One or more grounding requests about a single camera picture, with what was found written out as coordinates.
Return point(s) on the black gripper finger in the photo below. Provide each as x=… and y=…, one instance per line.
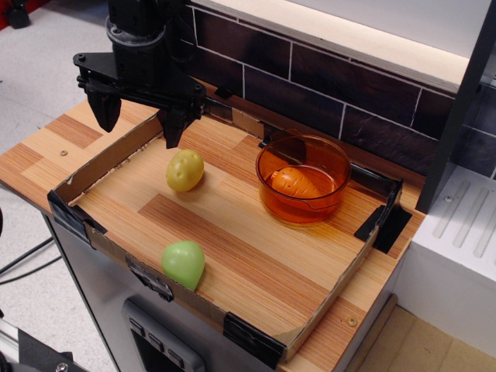
x=106, y=108
x=174, y=122

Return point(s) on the black office chair base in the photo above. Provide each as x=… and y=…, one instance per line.
x=16, y=14

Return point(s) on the orange toy carrot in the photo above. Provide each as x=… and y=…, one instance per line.
x=292, y=182

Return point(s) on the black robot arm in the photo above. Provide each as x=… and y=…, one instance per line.
x=145, y=19

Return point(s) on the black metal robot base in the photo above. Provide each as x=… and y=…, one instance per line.
x=22, y=352

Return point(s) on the white toy sink unit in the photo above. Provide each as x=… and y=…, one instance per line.
x=448, y=276

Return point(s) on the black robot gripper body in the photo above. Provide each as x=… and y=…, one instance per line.
x=141, y=70

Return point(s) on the cardboard fence with black tape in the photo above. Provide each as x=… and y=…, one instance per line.
x=273, y=295

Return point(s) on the transparent orange plastic pot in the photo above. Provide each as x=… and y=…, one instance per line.
x=321, y=160

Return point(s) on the yellow toy potato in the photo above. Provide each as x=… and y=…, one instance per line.
x=185, y=170

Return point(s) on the grey oven control panel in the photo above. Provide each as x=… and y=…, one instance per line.
x=158, y=348

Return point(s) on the green toy pear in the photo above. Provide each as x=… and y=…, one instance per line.
x=184, y=262

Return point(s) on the dark vertical post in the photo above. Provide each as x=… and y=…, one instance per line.
x=478, y=76

